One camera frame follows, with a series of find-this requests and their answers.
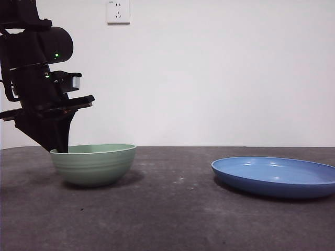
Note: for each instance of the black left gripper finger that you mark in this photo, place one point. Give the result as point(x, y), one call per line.
point(39, 133)
point(62, 136)

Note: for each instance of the green ribbed bowl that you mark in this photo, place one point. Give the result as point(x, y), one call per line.
point(94, 170)

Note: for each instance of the blue plate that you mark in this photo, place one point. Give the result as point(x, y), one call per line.
point(261, 183)

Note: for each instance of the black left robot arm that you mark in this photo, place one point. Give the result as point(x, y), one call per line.
point(52, 44)

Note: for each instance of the pale grey camera box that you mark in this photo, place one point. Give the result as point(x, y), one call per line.
point(76, 82)

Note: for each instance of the white wall socket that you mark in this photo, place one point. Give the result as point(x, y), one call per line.
point(118, 13)

